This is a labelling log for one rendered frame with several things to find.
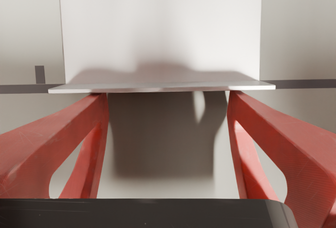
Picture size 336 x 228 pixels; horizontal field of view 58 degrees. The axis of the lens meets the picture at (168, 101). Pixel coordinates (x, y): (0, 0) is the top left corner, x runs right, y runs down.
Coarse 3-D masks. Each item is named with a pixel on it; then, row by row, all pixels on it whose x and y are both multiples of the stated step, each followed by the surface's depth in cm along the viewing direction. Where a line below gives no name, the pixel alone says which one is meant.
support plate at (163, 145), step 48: (0, 0) 13; (48, 0) 13; (288, 0) 13; (0, 48) 13; (48, 48) 13; (288, 48) 13; (0, 96) 14; (48, 96) 14; (144, 96) 14; (192, 96) 14; (288, 96) 14; (144, 144) 14; (192, 144) 14; (144, 192) 14; (192, 192) 14
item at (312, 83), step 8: (264, 80) 13; (272, 80) 13; (280, 80) 13; (288, 80) 13; (296, 80) 13; (304, 80) 13; (312, 80) 13; (320, 80) 13; (328, 80) 13; (0, 88) 13; (8, 88) 13; (16, 88) 13; (24, 88) 13; (32, 88) 13; (40, 88) 13; (48, 88) 13; (280, 88) 14; (288, 88) 14; (296, 88) 14; (304, 88) 14
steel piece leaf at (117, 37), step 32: (64, 0) 13; (96, 0) 13; (128, 0) 13; (160, 0) 13; (192, 0) 13; (224, 0) 13; (256, 0) 13; (64, 32) 13; (96, 32) 13; (128, 32) 13; (160, 32) 13; (192, 32) 13; (224, 32) 13; (256, 32) 13; (64, 64) 13; (96, 64) 13; (128, 64) 13; (160, 64) 13; (192, 64) 13; (224, 64) 13; (256, 64) 13
